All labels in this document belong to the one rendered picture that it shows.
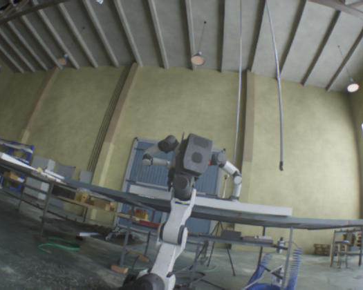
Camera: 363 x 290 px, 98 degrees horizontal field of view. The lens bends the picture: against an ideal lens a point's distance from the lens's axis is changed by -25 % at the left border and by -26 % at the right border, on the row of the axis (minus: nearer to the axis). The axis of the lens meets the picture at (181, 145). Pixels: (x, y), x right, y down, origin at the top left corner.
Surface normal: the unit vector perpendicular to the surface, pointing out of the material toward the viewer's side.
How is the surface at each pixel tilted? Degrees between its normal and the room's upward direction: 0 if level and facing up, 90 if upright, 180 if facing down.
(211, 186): 90
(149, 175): 90
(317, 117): 90
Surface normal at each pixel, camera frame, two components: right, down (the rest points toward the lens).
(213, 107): -0.11, -0.38
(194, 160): 0.23, -0.20
